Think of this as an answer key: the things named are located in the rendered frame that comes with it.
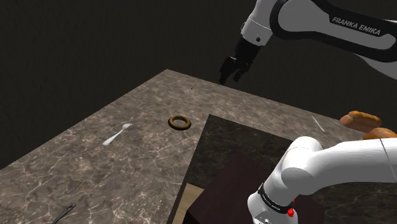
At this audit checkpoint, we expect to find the brown ring doughnut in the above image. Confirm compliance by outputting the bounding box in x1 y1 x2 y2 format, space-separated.
167 115 192 131

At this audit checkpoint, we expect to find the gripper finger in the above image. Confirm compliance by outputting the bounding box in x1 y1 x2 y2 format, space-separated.
218 56 239 86
232 65 251 83

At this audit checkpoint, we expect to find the brown bread loaf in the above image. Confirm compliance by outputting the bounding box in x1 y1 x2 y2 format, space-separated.
340 110 383 134
361 127 397 141

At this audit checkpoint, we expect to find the silver fork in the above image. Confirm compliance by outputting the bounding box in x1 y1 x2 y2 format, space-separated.
102 122 134 146

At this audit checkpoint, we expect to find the black kitchen tool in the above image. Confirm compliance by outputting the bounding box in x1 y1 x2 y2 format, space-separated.
51 203 77 224

